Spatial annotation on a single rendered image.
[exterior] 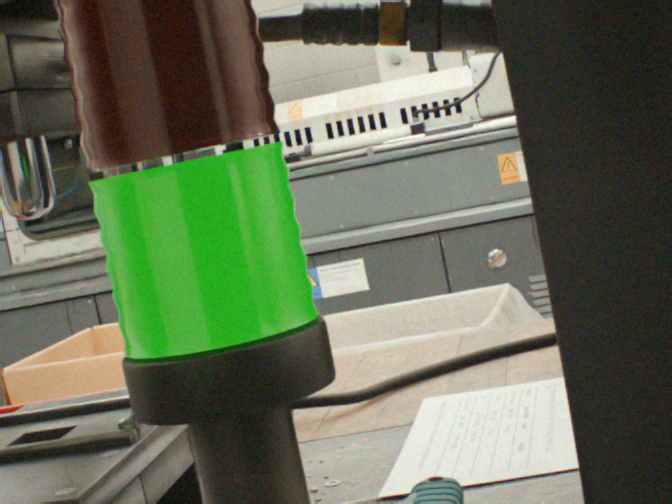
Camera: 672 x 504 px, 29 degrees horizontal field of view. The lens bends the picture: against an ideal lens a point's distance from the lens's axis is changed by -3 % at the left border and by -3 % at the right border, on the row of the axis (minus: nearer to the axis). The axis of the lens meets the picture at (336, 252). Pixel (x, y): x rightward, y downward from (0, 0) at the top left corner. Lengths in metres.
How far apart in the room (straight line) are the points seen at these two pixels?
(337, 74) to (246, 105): 6.75
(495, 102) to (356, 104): 0.57
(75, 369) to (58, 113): 2.42
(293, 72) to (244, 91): 6.86
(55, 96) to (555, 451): 0.34
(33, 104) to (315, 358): 0.24
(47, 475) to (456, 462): 0.29
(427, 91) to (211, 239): 5.02
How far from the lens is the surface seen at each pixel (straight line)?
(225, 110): 0.24
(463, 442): 0.75
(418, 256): 5.02
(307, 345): 0.24
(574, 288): 0.43
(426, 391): 0.91
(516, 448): 0.72
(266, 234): 0.24
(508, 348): 0.97
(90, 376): 2.88
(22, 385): 2.96
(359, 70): 6.96
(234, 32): 0.24
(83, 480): 0.46
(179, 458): 0.55
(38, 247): 5.43
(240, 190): 0.24
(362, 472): 0.73
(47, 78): 0.48
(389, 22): 0.57
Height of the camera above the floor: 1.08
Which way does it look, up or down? 5 degrees down
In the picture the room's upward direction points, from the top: 11 degrees counter-clockwise
